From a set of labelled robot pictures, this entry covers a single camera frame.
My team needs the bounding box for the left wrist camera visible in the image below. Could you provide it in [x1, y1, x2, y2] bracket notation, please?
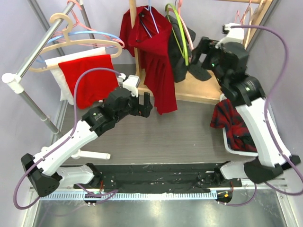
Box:
[117, 73, 140, 97]

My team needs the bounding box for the white cable duct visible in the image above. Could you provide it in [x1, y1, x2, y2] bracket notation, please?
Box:
[41, 191, 217, 201]

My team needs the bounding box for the metal clothes rack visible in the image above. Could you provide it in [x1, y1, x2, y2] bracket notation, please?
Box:
[0, 0, 133, 160]

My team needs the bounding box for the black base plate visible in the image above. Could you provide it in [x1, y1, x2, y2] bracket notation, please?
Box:
[84, 163, 242, 194]

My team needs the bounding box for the dark red skirt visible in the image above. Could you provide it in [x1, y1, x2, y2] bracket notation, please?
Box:
[120, 6, 177, 114]

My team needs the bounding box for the red plaid garment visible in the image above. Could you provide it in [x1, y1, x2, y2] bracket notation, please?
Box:
[210, 98, 258, 152]

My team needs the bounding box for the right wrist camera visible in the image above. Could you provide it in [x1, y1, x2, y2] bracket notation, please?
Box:
[215, 23, 244, 48]

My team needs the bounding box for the green hanger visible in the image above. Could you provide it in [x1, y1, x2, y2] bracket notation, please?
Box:
[165, 3, 189, 66]

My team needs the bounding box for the bright red hung garment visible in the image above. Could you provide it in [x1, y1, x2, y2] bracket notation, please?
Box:
[58, 54, 119, 109]

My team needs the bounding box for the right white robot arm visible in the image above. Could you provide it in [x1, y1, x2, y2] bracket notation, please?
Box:
[192, 37, 301, 187]

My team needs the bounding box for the thin pink wire hanger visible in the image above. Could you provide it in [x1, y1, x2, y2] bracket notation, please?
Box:
[234, 0, 252, 25]

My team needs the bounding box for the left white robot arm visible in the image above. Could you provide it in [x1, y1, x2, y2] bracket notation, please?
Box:
[21, 87, 152, 197]

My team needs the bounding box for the white plastic laundry basket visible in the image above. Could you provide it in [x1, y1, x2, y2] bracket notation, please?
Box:
[220, 93, 279, 157]

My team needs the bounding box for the blue hanger left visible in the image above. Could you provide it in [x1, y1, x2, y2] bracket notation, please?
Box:
[41, 31, 124, 58]

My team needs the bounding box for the beige wooden hanger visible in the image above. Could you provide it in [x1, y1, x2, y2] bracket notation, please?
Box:
[38, 13, 125, 58]
[241, 0, 272, 48]

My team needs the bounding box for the wooden clothes rack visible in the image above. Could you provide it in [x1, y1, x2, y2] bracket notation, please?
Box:
[135, 0, 278, 105]

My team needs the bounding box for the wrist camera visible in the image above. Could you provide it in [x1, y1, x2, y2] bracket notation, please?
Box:
[117, 73, 140, 97]
[215, 23, 244, 48]

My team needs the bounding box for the grey dotted garment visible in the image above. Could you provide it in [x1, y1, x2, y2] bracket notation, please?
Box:
[165, 14, 213, 83]

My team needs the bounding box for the blue wire hanger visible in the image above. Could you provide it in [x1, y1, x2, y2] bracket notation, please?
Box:
[139, 0, 160, 38]

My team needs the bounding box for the white hung cloth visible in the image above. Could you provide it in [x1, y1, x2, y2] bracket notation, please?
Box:
[45, 47, 107, 105]

